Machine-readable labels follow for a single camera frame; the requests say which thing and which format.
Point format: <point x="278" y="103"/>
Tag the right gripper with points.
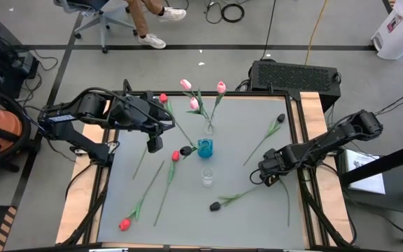
<point x="278" y="161"/>

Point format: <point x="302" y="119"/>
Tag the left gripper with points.
<point x="138" y="112"/>

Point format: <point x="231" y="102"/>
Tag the pink artificial tulip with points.
<point x="194" y="103"/>
<point x="221" y="87"/>
<point x="185" y="84"/>

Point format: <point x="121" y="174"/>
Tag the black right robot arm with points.
<point x="327" y="140"/>

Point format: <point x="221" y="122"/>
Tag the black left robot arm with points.
<point x="89" y="105"/>

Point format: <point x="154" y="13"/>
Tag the clear glass vase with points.
<point x="209" y="129"/>
<point x="207" y="176"/>

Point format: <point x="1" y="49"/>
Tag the blue glass vase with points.
<point x="205" y="148"/>

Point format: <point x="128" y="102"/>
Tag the wooden side board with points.
<point x="338" y="210"/>
<point x="79" y="210"/>

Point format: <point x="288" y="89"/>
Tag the black computer tower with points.
<point x="292" y="77"/>

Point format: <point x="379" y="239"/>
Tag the white paper booklet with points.
<point x="366" y="175"/>

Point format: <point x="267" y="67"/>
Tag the person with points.
<point x="140" y="17"/>

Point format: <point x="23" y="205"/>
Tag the black metal stand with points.
<point x="383" y="164"/>

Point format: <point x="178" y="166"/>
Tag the grey office chair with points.
<point x="101" y="21"/>

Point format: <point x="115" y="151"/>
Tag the silver aluminium extrusion bar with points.
<point x="108" y="250"/>

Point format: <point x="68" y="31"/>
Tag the orange shop vacuum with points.
<point x="2" y="122"/>

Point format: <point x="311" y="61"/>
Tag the white trash bin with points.
<point x="401" y="31"/>

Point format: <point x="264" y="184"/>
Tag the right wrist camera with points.
<point x="269" y="180"/>

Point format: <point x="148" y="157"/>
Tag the black table frame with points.
<point x="257" y="94"/>

